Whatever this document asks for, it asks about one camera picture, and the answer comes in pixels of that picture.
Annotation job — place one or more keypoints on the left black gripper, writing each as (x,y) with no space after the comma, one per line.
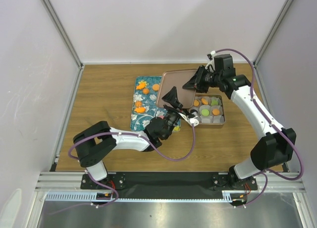
(171,97)

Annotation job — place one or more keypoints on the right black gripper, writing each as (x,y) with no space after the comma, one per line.
(192,83)

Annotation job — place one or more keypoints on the green sandwich cookie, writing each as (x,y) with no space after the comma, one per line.
(205,112)
(214,102)

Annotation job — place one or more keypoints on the orange round cookie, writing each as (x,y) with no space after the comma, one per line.
(155,87)
(215,112)

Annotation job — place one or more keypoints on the metal tongs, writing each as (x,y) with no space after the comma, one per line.
(100,115)

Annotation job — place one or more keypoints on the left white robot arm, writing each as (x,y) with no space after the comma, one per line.
(95,143)

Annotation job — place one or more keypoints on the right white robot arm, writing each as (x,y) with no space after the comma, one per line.
(273,147)

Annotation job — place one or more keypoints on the teal floral serving tray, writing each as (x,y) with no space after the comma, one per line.
(140,121)

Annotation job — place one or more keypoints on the orange swirl cookie top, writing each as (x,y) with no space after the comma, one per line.
(146,91)

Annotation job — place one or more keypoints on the brown cookie tin box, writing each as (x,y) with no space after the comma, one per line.
(209,125)

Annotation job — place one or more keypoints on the orange fish cookie top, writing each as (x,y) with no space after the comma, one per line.
(141,86)

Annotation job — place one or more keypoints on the orange fish cookie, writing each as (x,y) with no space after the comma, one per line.
(141,86)
(140,110)

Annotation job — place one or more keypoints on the orange flower cookie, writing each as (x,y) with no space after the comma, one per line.
(138,104)

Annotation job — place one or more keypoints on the orange fish cookie lower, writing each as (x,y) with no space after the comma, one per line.
(140,110)

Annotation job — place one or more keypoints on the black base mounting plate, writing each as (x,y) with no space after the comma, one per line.
(176,185)

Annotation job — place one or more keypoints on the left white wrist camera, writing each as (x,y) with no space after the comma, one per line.
(191,119)

